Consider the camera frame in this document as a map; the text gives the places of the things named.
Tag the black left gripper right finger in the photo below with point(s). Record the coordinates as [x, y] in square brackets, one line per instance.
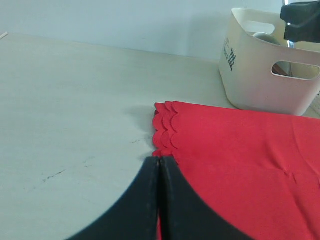
[183, 215]

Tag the white ceramic bowl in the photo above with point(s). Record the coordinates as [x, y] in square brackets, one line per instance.
[266, 37]

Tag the brown wooden plate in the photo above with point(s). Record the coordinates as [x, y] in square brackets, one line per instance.
[282, 68]

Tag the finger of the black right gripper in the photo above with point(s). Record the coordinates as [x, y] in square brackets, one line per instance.
[302, 33]
[299, 13]

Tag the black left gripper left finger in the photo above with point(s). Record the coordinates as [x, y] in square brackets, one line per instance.
[134, 216]

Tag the white perforated plastic basket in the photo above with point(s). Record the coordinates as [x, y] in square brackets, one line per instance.
[315, 105]

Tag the red table cloth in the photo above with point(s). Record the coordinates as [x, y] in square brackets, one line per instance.
[260, 171]

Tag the cream plastic storage bin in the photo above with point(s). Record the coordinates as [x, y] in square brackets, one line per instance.
[246, 63]

